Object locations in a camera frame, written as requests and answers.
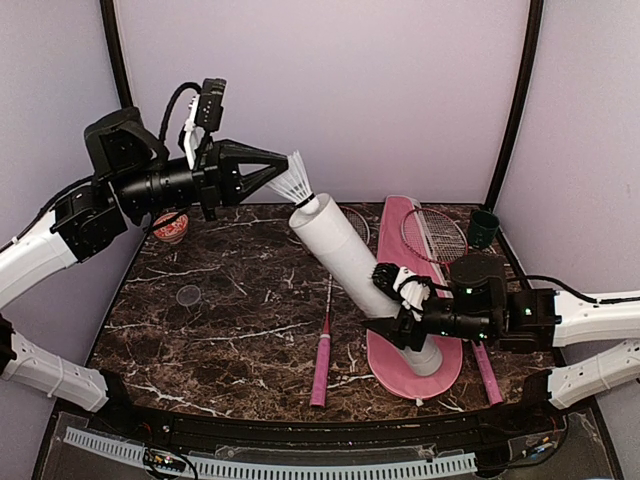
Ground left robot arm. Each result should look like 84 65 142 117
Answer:
1 107 289 305

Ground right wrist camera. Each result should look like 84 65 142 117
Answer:
393 267 435 318

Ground white shuttlecock tube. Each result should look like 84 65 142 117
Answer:
289 193 463 378

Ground right black frame post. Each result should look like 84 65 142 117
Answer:
483 0 544 211

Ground red patterned bowl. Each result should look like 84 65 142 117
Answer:
152 212 189 245

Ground pink badminton racket left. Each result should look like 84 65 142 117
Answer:
309 206 371 408

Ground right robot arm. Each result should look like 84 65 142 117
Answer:
363 254 639 434

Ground left black frame post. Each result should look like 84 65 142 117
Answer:
99 0 133 108

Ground dark green cup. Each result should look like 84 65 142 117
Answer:
467 210 500 250

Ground white slotted cable duct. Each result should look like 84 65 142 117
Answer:
63 427 477 479

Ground white shuttlecock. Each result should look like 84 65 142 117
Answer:
267 150 320 215

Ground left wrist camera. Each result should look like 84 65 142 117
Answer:
159 78 227 170

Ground pink badminton racket right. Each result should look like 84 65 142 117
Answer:
400 207 503 406

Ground pink racket cover bag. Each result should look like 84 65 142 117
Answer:
366 195 463 405

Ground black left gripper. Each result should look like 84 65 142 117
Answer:
113 137 290 221

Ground clear plastic tube lid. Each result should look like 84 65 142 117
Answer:
176 285 201 307

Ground pink badminton racket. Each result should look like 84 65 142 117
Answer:
309 206 371 408
400 207 503 406

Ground black frame post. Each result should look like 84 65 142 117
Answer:
99 0 133 108
483 0 544 211

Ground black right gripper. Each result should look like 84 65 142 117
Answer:
361 291 495 352

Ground black front rail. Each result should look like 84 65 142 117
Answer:
54 387 571 454

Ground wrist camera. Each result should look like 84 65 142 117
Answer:
159 78 227 170
393 267 435 318

